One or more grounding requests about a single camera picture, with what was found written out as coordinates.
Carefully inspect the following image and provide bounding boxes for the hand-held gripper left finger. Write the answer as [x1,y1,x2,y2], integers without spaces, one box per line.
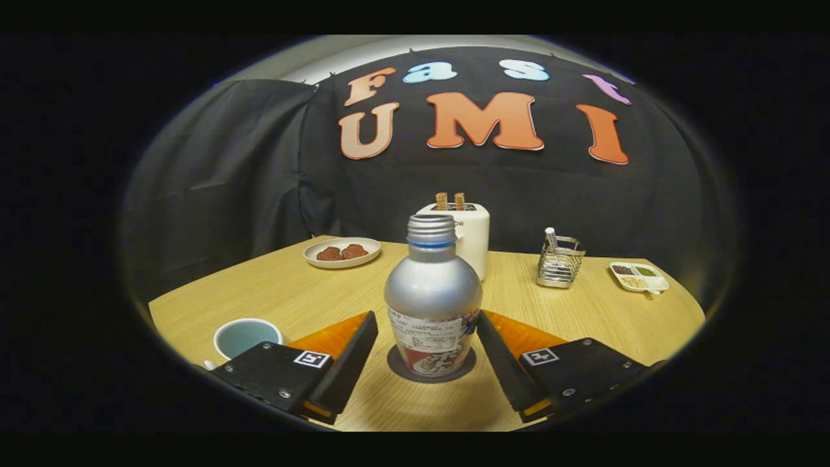
[211,310,379,425]

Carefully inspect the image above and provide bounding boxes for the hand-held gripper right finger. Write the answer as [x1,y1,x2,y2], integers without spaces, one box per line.
[475,310,651,424]

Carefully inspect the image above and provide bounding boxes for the dark brown round coaster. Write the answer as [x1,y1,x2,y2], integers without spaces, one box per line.
[387,344,477,383]

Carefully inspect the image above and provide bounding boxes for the silver juice bottle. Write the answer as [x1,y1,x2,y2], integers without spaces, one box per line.
[384,214,484,378]

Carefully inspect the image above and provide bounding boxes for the white cup with knob handle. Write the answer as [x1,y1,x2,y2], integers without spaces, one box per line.
[204,317,291,370]

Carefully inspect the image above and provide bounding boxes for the wooden table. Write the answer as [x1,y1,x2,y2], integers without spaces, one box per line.
[148,235,706,432]

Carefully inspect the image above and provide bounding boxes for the white oval plate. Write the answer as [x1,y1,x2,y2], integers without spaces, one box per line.
[303,237,382,269]

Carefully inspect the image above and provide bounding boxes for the cream toaster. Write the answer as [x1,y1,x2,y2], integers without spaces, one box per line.
[415,202,490,281]

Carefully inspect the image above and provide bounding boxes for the white divided condiment dish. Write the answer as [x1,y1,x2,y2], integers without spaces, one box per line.
[609,261,670,294]

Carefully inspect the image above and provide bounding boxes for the black backdrop cloth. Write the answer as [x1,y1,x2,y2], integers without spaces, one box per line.
[120,45,733,305]

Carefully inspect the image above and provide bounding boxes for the wire mesh utensil basket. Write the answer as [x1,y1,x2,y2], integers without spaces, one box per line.
[536,235,586,289]

